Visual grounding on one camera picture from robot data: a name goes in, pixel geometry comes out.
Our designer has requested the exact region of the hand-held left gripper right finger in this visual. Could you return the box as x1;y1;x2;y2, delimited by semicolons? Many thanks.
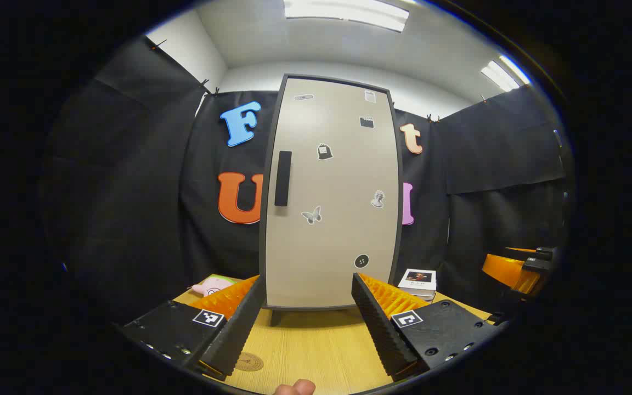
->
351;272;506;381

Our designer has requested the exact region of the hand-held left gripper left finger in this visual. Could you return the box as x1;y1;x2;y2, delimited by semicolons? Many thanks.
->
120;274;267;380

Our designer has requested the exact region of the black door handle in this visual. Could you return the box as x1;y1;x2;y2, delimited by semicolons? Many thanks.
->
274;151;293;207

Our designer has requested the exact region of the pink plush toy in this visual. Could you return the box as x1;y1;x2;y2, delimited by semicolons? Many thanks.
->
191;277;238;297

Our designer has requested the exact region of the white book with portrait cover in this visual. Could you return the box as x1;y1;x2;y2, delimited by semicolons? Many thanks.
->
398;268;437;292

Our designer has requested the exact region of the black backdrop cloth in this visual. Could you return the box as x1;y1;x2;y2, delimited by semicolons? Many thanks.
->
39;36;574;330

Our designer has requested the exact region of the small ceiling light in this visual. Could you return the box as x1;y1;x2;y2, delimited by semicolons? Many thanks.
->
481;54;532;92

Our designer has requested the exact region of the long ceiling light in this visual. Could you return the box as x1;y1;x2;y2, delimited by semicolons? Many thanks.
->
283;0;410;32

